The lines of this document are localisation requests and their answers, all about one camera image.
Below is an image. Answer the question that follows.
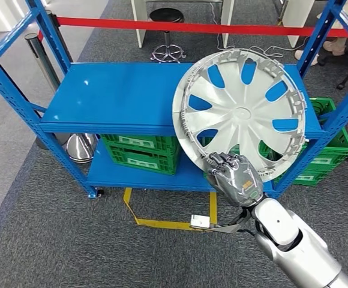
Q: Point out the white floor cable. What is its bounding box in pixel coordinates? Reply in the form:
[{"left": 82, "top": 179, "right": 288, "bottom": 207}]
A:
[{"left": 210, "top": 2, "right": 309, "bottom": 58}]

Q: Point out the blue metal shelf rack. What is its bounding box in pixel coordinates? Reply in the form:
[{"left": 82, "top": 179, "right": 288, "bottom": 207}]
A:
[{"left": 0, "top": 0, "right": 348, "bottom": 200}]

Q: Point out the black pole stand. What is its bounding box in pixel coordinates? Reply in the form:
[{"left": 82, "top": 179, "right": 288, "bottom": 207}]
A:
[{"left": 36, "top": 133, "right": 70, "bottom": 151}]

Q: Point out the black round stool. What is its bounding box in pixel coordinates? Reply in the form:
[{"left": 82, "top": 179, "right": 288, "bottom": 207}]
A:
[{"left": 149, "top": 8, "right": 186, "bottom": 64}]

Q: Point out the person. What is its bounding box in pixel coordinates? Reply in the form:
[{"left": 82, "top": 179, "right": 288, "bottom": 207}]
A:
[{"left": 294, "top": 0, "right": 348, "bottom": 67}]

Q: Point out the yellow floor tape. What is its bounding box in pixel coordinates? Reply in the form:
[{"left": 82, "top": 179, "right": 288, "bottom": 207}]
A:
[{"left": 123, "top": 187, "right": 218, "bottom": 232}]

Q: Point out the green plastic crate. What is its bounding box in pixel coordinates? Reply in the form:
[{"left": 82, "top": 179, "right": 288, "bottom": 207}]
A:
[
  {"left": 274, "top": 158, "right": 347, "bottom": 187},
  {"left": 294, "top": 97, "right": 348, "bottom": 168},
  {"left": 202, "top": 137, "right": 283, "bottom": 163},
  {"left": 100, "top": 134, "right": 181, "bottom": 156},
  {"left": 107, "top": 148, "right": 179, "bottom": 176}
]

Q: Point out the red barrier belt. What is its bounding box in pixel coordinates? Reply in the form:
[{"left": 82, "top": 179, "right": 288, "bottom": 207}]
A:
[{"left": 37, "top": 16, "right": 348, "bottom": 42}]

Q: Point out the grey plastic wheel hubcap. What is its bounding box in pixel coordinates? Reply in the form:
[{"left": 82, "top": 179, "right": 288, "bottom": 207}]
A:
[{"left": 171, "top": 48, "right": 308, "bottom": 184}]

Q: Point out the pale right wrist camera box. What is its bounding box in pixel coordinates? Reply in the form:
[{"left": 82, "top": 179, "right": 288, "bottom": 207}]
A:
[{"left": 190, "top": 214, "right": 211, "bottom": 229}]

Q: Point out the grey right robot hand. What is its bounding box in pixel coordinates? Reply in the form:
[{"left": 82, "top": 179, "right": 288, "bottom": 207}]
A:
[{"left": 204, "top": 151, "right": 265, "bottom": 208}]

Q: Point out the chrome stanchion post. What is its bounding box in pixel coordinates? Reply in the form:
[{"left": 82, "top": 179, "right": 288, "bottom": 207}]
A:
[
  {"left": 23, "top": 32, "right": 99, "bottom": 164},
  {"left": 43, "top": 10, "right": 73, "bottom": 64}
]

